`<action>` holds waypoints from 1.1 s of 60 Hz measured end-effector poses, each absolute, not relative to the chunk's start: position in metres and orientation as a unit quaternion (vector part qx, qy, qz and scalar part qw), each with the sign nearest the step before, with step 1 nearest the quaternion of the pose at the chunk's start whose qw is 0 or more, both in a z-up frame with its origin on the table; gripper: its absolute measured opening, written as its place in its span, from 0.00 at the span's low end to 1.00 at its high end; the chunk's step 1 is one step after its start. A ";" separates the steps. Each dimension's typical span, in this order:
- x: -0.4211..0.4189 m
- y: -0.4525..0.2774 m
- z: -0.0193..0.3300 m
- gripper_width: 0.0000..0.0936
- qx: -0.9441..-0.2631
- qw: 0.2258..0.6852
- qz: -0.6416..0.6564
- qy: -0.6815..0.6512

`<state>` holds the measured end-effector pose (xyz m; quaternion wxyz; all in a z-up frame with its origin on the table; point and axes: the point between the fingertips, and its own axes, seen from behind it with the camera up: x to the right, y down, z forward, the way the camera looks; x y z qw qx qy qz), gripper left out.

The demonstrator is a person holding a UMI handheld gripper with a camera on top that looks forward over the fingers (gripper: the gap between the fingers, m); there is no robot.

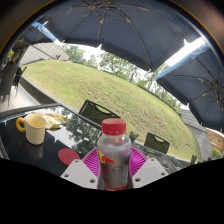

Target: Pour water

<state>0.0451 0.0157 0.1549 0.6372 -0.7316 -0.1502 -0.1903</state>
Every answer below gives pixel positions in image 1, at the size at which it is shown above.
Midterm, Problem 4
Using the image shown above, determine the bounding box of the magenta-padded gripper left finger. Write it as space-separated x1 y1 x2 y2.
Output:
60 147 102 190

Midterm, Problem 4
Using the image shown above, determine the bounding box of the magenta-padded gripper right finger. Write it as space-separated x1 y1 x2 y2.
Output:
128 146 170 190

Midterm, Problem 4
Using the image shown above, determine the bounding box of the red-capped clear drink bottle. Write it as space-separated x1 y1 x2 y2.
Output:
96 117 133 192

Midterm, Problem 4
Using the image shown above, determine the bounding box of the flat round red coaster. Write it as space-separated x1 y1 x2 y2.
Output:
57 147 81 167

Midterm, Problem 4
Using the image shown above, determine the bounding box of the small black mesh chair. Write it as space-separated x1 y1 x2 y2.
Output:
143 132 171 155

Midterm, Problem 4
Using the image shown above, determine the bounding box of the golden foil bag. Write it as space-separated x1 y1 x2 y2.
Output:
33 112 70 130

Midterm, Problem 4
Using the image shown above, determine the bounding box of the grey sloped roof building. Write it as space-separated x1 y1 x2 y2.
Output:
178 108 214 162

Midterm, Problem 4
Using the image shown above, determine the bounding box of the wide black mesh chair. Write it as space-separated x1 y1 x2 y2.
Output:
78 99 122 128

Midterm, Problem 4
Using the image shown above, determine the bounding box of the navy umbrella with white edge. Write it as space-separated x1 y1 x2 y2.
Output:
154 42 224 133

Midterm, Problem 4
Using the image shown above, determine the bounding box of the grey slatted building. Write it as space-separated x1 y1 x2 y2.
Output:
19 42 70 66

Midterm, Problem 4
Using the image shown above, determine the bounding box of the person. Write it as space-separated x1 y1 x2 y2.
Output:
8 39 30 69

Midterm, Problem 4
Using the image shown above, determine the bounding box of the large navy patio umbrella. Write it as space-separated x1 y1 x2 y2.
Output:
24 0 208 73

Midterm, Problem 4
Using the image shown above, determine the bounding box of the navy umbrella with blue band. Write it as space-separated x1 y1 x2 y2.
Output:
19 21 60 46

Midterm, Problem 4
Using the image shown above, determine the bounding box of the cream mug with yellow handle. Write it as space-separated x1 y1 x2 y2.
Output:
15 113 48 146

